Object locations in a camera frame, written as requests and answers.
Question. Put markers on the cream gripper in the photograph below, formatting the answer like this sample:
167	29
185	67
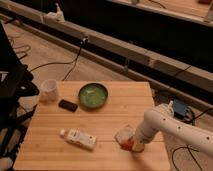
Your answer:
138	146

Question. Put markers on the red pepper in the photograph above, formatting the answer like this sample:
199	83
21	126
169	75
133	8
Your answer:
127	145

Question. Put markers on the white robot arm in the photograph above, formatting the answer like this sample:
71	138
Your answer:
160	118

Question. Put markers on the green ceramic bowl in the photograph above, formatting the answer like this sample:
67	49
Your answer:
93	95

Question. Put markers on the white ceramic cup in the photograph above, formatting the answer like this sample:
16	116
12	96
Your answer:
49	90

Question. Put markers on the blue power box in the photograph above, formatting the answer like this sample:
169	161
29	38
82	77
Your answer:
179	108

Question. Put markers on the wooden table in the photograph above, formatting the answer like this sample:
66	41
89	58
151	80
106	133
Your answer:
44	150

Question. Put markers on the white lotion tube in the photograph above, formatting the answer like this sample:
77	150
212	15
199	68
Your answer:
79	138

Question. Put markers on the black rectangular phone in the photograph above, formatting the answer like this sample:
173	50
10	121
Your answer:
68	105

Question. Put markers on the black equipment stand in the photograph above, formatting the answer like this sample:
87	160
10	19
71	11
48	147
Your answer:
17	83

